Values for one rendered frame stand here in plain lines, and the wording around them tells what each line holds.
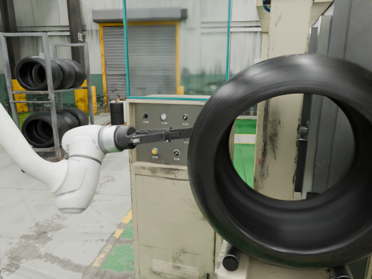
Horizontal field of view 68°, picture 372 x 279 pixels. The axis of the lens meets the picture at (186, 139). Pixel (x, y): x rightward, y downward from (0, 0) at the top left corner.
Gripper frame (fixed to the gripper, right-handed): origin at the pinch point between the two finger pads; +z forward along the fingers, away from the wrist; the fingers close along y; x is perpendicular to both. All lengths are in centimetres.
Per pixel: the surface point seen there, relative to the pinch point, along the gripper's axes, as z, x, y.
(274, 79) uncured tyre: 27.0, -12.3, -11.3
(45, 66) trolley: -250, -62, 225
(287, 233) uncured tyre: 27.7, 36.4, 7.8
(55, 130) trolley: -259, 24, 226
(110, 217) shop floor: -135, 105, 141
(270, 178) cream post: 23.5, 24.6, 25.8
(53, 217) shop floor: -189, 98, 124
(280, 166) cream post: 27.3, 20.0, 25.9
